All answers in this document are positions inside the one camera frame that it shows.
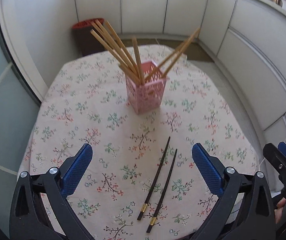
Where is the brown floor mat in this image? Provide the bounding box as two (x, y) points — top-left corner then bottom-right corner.
(137, 38), (213, 63)

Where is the bamboo chopstick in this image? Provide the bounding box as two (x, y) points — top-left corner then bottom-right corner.
(132, 37), (145, 85)
(162, 28), (200, 78)
(90, 30), (139, 85)
(106, 21), (138, 74)
(93, 19), (139, 77)
(145, 32), (194, 81)

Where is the pink perforated utensil holder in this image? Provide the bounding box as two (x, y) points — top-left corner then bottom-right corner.
(126, 70), (169, 115)

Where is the black chopstick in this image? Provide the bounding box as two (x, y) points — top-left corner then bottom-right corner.
(137, 137), (170, 221)
(146, 149), (178, 233)

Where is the right hand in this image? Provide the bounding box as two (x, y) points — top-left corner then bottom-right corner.
(274, 198), (286, 224)

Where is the floral tablecloth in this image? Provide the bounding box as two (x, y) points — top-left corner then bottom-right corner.
(20, 53), (259, 239)

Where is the brown trash bin red liner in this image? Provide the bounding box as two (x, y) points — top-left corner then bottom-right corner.
(72, 18), (105, 56)

